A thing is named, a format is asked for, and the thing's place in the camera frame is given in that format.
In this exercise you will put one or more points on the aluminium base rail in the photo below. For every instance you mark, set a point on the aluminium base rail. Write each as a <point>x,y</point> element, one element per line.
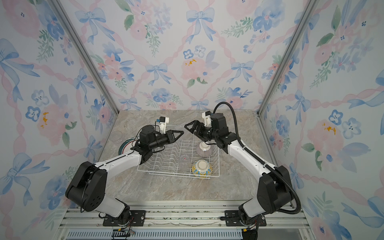
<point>183,220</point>

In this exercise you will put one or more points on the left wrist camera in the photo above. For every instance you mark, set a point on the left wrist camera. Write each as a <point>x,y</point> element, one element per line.
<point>162,123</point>

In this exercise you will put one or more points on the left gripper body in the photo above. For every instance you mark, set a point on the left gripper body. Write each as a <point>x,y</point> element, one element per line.
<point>160,141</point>

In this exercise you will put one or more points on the striped grey bowl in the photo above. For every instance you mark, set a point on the striped grey bowl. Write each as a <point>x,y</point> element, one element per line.
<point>204,150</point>

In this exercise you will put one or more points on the corner aluminium post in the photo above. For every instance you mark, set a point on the corner aluminium post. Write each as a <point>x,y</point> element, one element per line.
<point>63,17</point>
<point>291,47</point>

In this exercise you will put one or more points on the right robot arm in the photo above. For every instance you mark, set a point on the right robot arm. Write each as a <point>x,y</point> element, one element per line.
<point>274,186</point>

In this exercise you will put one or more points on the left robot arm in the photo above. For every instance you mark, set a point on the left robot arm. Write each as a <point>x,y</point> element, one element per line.
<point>87,189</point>

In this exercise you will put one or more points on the left corner aluminium post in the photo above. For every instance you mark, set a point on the left corner aluminium post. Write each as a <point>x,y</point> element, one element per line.
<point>63,17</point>

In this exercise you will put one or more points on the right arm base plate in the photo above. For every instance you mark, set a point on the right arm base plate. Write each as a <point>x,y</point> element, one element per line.
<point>238,219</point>

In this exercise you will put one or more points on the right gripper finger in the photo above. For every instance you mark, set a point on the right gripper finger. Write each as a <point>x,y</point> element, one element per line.
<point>196,132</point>
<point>193,125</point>

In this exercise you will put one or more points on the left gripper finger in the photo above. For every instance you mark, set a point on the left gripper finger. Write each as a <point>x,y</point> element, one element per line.
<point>170,141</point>
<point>174,134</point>

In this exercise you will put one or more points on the yellow blue floral bowl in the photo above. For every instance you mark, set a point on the yellow blue floral bowl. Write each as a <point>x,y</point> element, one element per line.
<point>202,169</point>

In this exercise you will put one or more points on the white wire dish rack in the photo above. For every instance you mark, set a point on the white wire dish rack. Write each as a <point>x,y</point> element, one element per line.
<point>166,161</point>

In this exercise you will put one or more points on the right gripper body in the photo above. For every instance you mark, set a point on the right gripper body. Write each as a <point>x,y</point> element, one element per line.
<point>209,135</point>

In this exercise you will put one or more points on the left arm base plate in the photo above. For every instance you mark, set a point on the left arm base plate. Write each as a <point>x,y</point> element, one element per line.
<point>135,218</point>

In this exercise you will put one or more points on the plain white plate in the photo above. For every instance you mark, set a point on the plain white plate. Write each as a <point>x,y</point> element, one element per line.
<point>127,145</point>

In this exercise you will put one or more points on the right corner aluminium post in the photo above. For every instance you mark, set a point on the right corner aluminium post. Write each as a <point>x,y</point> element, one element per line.
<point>291,47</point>

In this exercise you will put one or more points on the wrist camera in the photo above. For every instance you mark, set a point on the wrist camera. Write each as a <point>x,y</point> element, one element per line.
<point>162,123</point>
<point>206,118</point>

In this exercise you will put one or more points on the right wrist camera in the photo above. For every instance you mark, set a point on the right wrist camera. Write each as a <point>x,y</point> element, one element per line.
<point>206,118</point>

